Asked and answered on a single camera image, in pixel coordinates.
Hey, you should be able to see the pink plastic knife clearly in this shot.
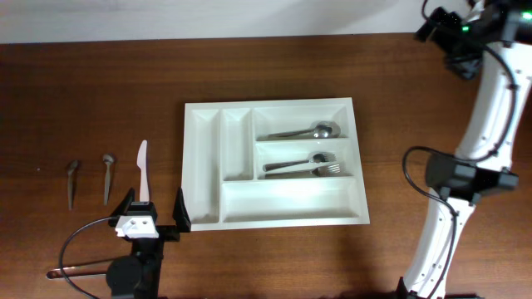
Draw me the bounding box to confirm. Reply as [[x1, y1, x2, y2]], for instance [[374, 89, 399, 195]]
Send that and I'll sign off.
[[136, 140, 150, 203]]

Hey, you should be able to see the small dark metal teaspoon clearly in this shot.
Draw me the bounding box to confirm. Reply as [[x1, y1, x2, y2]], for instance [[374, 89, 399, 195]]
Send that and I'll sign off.
[[67, 159, 79, 211]]

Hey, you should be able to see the white plastic cutlery tray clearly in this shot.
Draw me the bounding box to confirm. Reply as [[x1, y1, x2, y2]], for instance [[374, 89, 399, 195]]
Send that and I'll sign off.
[[181, 98, 370, 231]]

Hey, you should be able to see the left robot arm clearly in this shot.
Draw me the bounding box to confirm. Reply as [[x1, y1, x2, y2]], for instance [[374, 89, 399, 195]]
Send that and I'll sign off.
[[106, 189, 191, 298]]

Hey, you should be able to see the metal tablespoon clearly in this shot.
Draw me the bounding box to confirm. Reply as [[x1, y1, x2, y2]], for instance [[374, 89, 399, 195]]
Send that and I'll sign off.
[[312, 121, 341, 139], [257, 124, 316, 141]]

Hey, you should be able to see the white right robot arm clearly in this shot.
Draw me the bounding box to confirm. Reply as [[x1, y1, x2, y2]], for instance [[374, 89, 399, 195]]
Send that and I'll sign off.
[[392, 0, 531, 298]]

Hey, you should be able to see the metal fork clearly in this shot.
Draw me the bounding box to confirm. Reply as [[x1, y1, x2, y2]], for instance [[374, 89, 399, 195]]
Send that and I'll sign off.
[[264, 164, 342, 179], [263, 152, 336, 172]]

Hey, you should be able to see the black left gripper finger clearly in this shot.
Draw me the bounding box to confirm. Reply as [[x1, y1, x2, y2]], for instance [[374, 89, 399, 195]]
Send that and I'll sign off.
[[172, 187, 191, 232], [111, 188, 135, 217]]

